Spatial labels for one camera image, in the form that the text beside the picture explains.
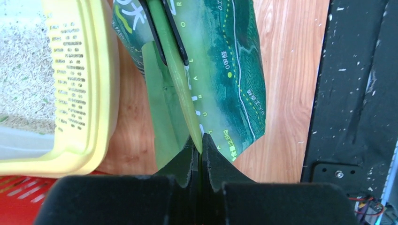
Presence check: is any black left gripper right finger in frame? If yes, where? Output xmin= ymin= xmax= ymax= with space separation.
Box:
xmin=201 ymin=134 xmax=358 ymax=225

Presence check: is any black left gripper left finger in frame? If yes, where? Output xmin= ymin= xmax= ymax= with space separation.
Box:
xmin=34 ymin=138 xmax=198 ymax=225

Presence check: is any green cat litter bag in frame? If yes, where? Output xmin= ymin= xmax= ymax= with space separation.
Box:
xmin=112 ymin=0 xmax=266 ymax=168

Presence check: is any black bag sealing clip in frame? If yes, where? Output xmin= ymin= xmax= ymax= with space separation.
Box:
xmin=139 ymin=0 xmax=189 ymax=66

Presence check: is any yellow litter box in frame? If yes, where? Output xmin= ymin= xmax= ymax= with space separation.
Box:
xmin=0 ymin=0 xmax=120 ymax=178

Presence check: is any red plastic basket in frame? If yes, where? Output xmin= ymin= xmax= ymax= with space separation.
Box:
xmin=0 ymin=172 xmax=121 ymax=225

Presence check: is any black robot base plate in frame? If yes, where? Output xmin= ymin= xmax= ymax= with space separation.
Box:
xmin=301 ymin=0 xmax=398 ymax=198

